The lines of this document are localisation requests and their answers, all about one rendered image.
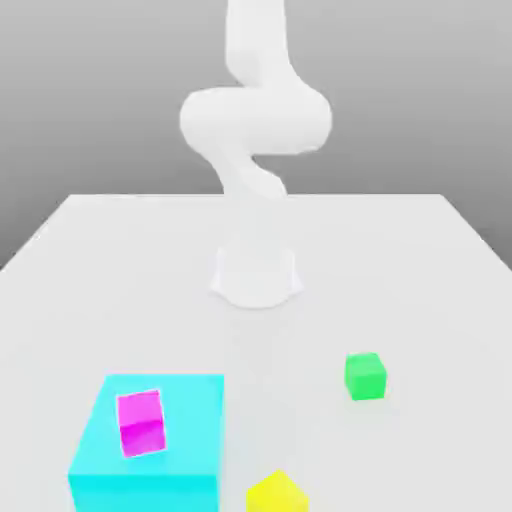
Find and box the small yellow cube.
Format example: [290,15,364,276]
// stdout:
[245,469,311,512]

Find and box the large cyan box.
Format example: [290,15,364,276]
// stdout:
[67,373,226,512]

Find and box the small green cube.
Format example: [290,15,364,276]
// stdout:
[344,351,388,402]

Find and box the small magenta cube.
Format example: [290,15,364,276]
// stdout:
[116,388,168,459]

